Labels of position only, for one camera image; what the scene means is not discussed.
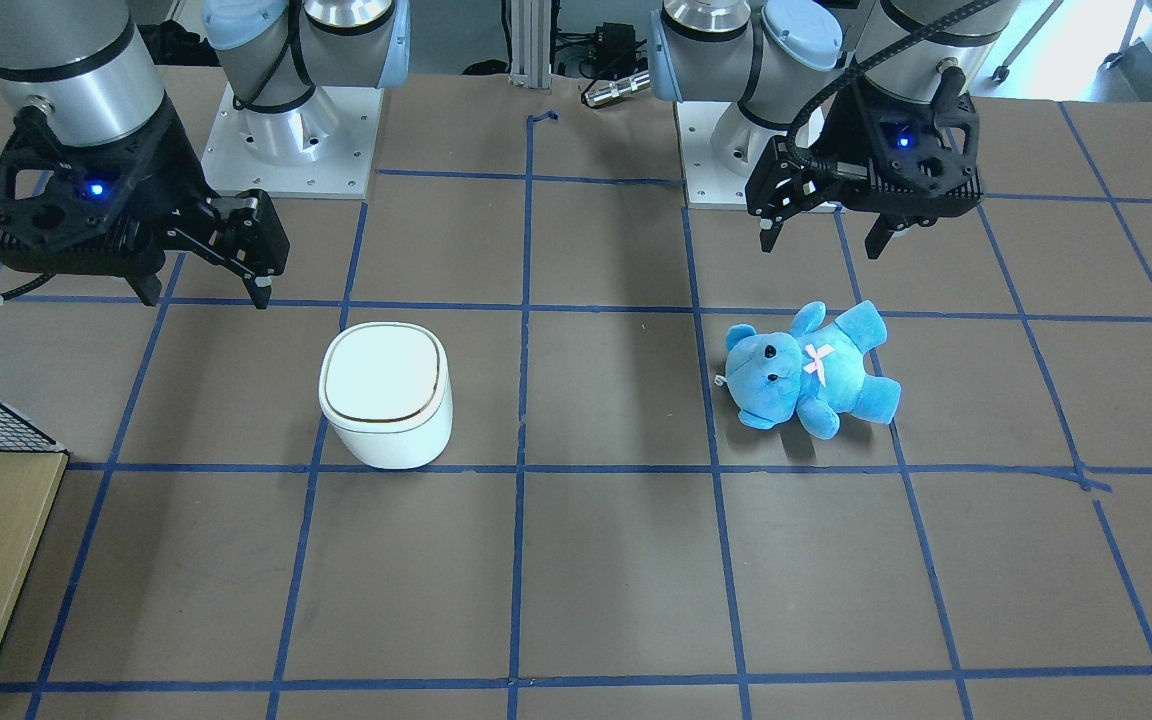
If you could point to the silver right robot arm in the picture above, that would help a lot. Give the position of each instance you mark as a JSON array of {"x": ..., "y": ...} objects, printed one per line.
[{"x": 88, "y": 67}]

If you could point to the black power adapter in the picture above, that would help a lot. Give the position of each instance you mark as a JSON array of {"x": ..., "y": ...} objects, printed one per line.
[{"x": 613, "y": 42}]

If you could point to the white lidded trash can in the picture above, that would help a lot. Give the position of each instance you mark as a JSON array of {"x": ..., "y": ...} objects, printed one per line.
[{"x": 385, "y": 388}]

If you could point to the silver cylindrical connector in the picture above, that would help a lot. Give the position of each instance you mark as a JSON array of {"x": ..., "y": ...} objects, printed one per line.
[{"x": 604, "y": 93}]

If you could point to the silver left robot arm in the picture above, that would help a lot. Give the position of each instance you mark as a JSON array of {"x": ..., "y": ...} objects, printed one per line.
[{"x": 783, "y": 62}]

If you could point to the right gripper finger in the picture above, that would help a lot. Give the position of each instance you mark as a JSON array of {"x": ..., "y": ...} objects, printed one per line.
[
  {"x": 240, "y": 233},
  {"x": 148, "y": 288}
]

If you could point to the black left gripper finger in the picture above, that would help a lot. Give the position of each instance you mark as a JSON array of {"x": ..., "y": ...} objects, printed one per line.
[
  {"x": 887, "y": 227},
  {"x": 773, "y": 209}
]

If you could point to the aluminium frame post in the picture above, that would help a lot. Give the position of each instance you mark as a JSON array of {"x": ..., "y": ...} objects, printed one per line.
[{"x": 530, "y": 31}]

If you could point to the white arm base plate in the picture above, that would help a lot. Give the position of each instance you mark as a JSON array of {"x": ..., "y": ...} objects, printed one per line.
[
  {"x": 719, "y": 148},
  {"x": 322, "y": 150}
]

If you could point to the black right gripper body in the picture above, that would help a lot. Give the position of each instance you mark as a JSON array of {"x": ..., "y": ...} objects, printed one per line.
[{"x": 173, "y": 168}]

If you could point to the blue plush teddy bear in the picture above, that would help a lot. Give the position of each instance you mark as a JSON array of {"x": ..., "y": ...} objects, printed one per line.
[{"x": 814, "y": 372}]

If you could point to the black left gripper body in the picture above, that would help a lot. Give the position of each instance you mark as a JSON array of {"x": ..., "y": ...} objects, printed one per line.
[{"x": 839, "y": 137}]

